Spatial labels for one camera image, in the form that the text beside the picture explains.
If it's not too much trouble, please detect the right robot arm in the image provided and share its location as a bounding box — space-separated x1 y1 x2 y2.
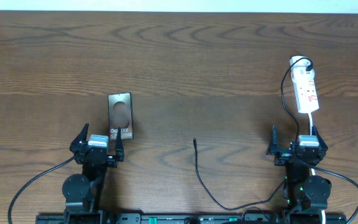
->
266 126 332 223

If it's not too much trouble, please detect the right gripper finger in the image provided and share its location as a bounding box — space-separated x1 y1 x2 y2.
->
266 125 279 156
313 126 328 157

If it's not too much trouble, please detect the black USB charging cable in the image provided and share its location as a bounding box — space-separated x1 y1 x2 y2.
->
193 57 314 212

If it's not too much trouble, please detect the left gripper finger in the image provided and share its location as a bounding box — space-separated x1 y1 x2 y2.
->
70 123 89 153
114 127 124 162

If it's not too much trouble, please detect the white power strip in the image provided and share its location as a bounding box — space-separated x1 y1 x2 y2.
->
291 67 319 114

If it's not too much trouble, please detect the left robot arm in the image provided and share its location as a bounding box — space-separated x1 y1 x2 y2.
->
62 123 124 224

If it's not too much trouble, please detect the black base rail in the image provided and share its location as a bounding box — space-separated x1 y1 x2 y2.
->
35 212 347 224

